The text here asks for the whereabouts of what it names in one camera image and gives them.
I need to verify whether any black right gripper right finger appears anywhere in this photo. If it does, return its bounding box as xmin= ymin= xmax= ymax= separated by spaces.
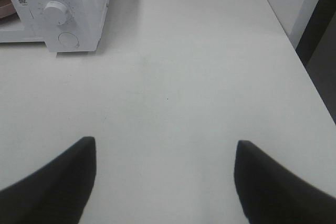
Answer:
xmin=234 ymin=140 xmax=335 ymax=223

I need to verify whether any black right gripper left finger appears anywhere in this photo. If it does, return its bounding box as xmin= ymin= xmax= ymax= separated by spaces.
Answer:
xmin=1 ymin=136 xmax=96 ymax=223

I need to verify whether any round door release button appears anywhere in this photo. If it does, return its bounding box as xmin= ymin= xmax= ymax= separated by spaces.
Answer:
xmin=58 ymin=33 xmax=79 ymax=48

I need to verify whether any pink round plate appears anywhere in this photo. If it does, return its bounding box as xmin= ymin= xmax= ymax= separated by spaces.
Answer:
xmin=0 ymin=0 xmax=16 ymax=18

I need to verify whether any lower white timer knob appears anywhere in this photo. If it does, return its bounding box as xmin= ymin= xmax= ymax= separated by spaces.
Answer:
xmin=43 ymin=1 xmax=71 ymax=26

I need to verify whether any white microwave oven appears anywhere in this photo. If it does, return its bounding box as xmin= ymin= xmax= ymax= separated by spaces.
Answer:
xmin=1 ymin=0 xmax=110 ymax=52

